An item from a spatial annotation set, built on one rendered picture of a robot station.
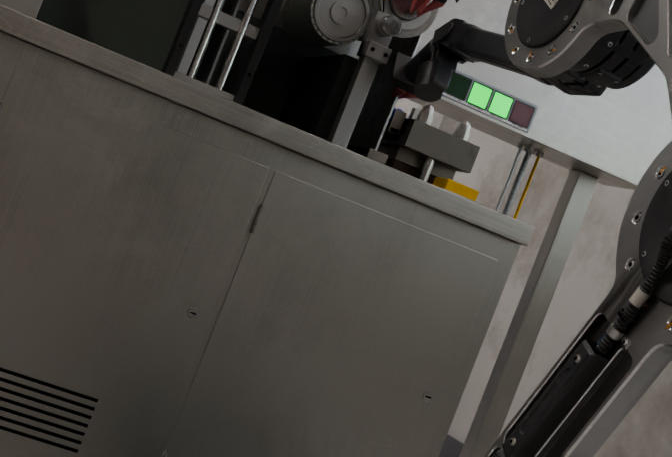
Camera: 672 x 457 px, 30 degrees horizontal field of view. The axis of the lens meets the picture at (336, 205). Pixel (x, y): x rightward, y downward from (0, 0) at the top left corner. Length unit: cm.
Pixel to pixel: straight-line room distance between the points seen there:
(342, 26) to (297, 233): 50
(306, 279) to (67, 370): 46
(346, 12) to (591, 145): 86
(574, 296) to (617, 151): 194
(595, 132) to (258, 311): 120
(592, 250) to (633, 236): 382
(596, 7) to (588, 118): 163
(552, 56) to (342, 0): 106
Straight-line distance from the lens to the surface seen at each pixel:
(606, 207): 515
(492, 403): 336
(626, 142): 325
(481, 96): 306
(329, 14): 260
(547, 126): 314
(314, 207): 232
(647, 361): 124
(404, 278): 239
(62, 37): 220
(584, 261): 514
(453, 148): 264
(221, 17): 242
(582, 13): 159
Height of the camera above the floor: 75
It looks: 1 degrees up
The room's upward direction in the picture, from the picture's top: 21 degrees clockwise
